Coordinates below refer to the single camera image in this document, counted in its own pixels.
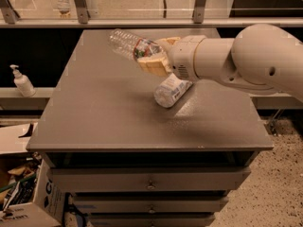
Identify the clear plastic water bottle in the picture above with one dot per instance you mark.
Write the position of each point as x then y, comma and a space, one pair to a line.
132, 46

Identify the grey drawer cabinet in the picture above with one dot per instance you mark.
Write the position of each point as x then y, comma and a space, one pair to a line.
102, 114

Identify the middle grey drawer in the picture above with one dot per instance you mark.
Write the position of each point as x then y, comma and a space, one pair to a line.
149, 204

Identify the white pump dispenser bottle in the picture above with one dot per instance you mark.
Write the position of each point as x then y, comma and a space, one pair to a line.
22, 82

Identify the white labelled drink bottle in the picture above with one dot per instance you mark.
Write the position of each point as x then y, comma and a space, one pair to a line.
171, 90

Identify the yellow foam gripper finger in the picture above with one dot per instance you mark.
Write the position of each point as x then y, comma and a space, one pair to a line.
157, 65
167, 43

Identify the grey metal railing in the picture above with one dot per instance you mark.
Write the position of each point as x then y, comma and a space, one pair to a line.
152, 13

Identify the top grey drawer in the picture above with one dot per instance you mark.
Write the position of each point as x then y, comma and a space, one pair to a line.
149, 179

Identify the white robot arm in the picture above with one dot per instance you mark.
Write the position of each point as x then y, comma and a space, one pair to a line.
262, 60

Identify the white cardboard box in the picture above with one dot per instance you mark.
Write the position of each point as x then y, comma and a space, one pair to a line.
29, 198

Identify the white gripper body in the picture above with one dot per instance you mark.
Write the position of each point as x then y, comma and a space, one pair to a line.
182, 58

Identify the grey drawer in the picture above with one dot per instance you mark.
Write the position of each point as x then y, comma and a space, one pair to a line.
156, 220
149, 179
149, 204

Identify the bottom grey drawer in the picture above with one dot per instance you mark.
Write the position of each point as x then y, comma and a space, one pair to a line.
156, 220

